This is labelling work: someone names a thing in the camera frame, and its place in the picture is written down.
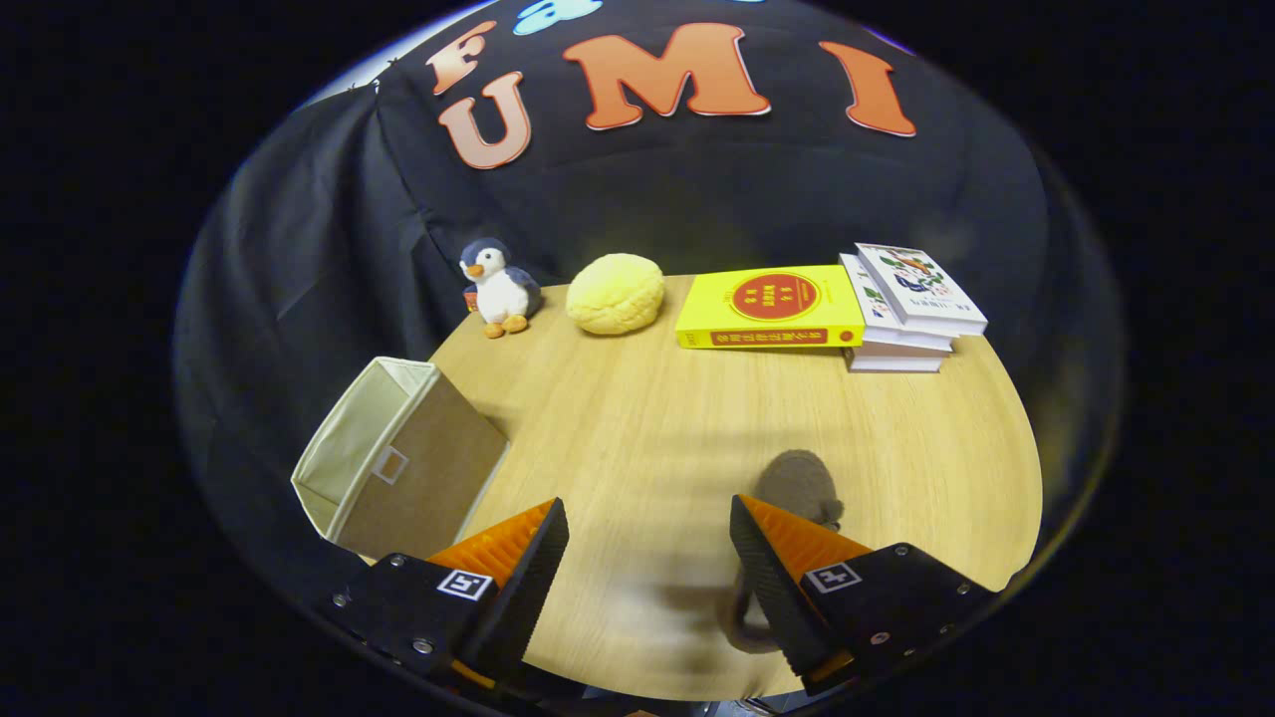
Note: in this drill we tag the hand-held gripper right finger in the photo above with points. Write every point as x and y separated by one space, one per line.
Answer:
772 588

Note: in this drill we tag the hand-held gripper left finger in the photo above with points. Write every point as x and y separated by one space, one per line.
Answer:
533 588

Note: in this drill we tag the beige fabric storage box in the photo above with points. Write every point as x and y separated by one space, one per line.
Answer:
418 468

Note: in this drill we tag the yellow book with red circle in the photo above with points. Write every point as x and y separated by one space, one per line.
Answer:
767 304

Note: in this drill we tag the blue white penguin plush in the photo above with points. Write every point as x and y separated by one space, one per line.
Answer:
501 291

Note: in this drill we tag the yellow plush bun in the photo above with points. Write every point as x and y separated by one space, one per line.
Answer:
616 294

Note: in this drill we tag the white illustrated book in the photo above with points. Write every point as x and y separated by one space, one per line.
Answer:
921 284

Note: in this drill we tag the black backdrop cloth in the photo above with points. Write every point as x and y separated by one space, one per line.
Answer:
697 189

